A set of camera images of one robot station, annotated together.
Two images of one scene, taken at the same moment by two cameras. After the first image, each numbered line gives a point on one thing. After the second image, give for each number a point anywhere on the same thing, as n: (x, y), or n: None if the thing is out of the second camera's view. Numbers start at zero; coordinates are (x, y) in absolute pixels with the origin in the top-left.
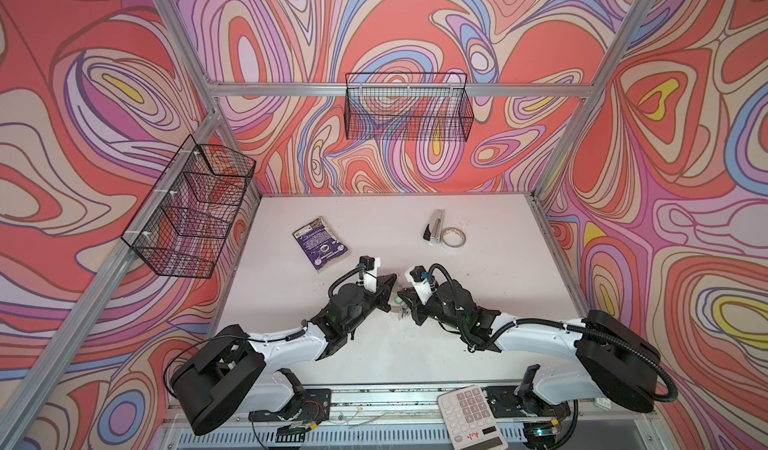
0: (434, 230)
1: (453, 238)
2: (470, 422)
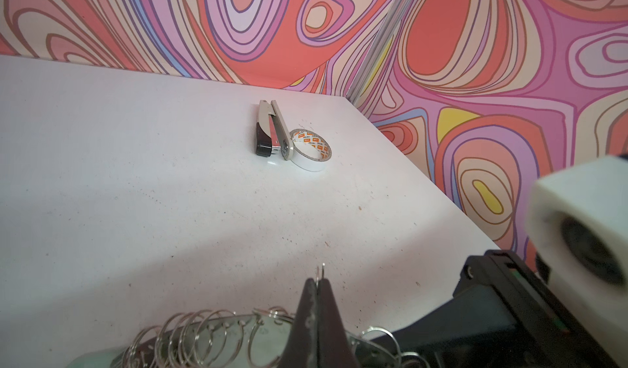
0: (271, 132)
1: (311, 150)
2: None
